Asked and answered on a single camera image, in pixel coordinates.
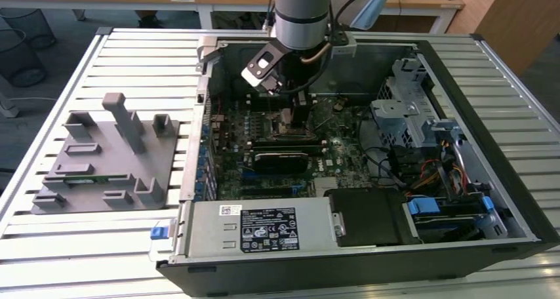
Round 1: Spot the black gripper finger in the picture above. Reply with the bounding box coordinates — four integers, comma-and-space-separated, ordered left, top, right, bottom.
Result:
292, 92, 310, 130

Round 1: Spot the metal socket cover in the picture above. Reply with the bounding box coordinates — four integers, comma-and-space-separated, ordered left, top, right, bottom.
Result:
306, 97, 342, 132

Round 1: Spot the CPU socket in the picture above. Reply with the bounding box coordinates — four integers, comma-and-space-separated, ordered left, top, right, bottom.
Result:
268, 110, 318, 142

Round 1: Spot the black RAM slot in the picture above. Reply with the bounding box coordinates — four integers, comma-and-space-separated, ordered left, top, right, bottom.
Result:
253, 146, 328, 156
252, 140, 328, 149
248, 101, 317, 107

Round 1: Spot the green labelled RAM stick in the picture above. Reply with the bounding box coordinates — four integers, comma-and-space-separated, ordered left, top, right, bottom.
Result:
250, 94, 314, 102

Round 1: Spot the green motherboard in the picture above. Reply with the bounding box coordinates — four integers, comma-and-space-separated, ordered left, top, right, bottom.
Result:
205, 94, 388, 202

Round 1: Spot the small black graphics card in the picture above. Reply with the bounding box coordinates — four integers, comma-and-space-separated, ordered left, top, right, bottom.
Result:
252, 151, 309, 174

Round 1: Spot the silver metal drive cage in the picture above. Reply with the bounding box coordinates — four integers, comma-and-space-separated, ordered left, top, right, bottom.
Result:
369, 58, 465, 149

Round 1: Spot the silver chipset heatsink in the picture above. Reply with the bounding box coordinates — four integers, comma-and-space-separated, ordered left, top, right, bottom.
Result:
313, 176, 341, 195

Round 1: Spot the black expansion slot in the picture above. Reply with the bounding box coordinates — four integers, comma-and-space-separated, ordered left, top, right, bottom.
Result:
240, 187, 294, 196

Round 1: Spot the blue disk carrier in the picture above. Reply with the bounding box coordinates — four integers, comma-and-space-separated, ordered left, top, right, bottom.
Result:
405, 195, 441, 220

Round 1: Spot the silver power supply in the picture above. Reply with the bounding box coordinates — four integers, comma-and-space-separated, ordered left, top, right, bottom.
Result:
168, 197, 340, 259

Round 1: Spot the grey parts rack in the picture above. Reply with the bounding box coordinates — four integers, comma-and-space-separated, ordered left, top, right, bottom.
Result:
30, 92, 181, 214

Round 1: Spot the black PC case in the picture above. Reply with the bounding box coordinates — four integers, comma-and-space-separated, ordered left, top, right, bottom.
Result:
154, 33, 560, 298

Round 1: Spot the wooden cabinet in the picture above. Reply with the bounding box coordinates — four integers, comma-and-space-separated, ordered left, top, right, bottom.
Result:
445, 0, 560, 80

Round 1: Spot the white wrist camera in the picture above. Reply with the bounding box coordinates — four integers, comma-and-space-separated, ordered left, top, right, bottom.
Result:
328, 32, 356, 56
240, 42, 284, 97

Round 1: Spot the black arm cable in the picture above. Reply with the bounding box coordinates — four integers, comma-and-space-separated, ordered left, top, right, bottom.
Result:
278, 0, 377, 95

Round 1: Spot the red wire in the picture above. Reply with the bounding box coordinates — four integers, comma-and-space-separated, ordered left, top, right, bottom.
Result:
418, 159, 444, 180

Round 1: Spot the yellow wire bundle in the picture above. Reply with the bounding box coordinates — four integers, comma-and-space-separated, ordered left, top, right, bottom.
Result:
404, 174, 441, 197

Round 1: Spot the black wire mesh bin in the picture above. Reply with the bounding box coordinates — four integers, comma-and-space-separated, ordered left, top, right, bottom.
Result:
0, 28, 49, 88
0, 9, 57, 50

